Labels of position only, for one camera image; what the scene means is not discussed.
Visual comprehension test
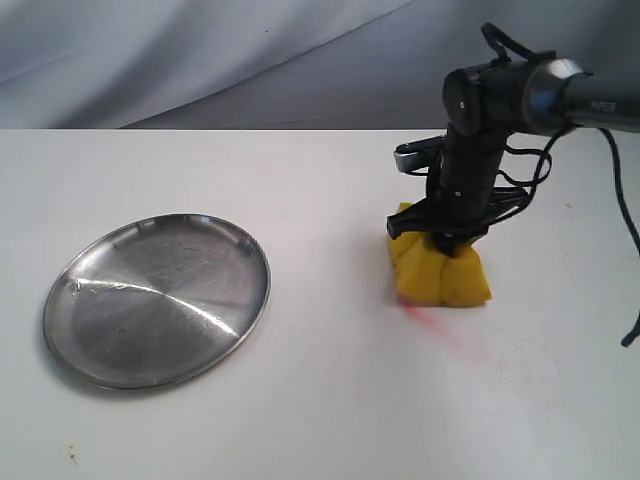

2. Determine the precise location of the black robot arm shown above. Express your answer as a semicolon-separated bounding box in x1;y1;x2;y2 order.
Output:
386;59;639;255

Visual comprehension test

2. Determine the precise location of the round stainless steel plate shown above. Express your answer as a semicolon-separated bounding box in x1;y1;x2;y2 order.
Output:
42;214;271;391

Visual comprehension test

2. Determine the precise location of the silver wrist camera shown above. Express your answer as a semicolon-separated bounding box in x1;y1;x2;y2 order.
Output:
393;136;444;175

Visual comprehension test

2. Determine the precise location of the black cable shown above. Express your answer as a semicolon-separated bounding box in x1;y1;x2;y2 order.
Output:
479;22;640;348

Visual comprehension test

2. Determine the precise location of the yellow sponge block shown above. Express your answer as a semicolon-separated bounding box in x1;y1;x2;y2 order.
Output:
388;232;492;308

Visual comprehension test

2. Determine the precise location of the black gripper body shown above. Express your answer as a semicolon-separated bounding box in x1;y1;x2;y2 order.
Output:
387;124;506;239

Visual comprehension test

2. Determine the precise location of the grey-white backdrop cloth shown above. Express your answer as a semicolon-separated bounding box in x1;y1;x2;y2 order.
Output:
1;1;639;129

